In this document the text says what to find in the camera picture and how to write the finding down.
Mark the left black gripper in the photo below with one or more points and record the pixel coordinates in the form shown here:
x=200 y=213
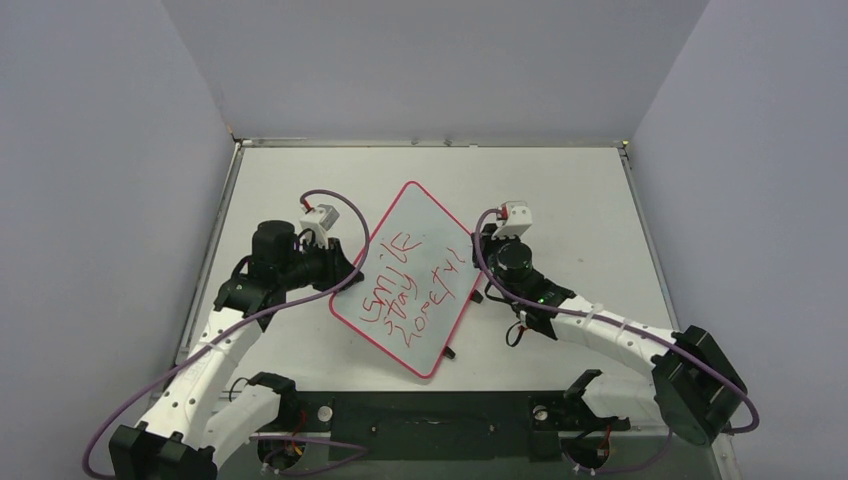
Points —
x=336 y=266

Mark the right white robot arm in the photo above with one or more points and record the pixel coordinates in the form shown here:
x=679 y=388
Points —
x=686 y=381

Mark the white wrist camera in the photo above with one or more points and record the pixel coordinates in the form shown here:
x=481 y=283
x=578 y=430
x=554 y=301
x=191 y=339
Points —
x=318 y=218
x=513 y=219

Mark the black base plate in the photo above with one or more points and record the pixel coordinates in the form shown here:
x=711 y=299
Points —
x=447 y=426

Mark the pink framed whiteboard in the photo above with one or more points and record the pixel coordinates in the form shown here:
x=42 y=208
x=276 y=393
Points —
x=418 y=280

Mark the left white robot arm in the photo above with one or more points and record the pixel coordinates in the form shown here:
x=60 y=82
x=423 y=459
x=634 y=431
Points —
x=183 y=435

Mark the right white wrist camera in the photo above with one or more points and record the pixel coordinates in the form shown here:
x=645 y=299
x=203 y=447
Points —
x=513 y=219

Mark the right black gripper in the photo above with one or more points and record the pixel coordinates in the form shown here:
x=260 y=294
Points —
x=482 y=245

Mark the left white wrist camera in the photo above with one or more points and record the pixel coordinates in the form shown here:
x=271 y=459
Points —
x=318 y=218

